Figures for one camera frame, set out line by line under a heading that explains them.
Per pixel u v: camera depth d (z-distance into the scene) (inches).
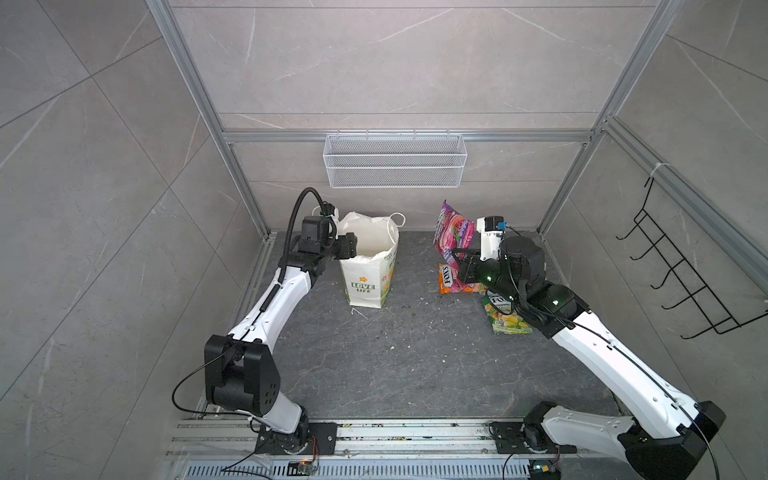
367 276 33.7
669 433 14.8
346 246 29.6
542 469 27.6
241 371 17.1
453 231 26.7
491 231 22.5
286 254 22.1
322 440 28.8
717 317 23.4
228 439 29.4
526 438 26.1
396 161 39.7
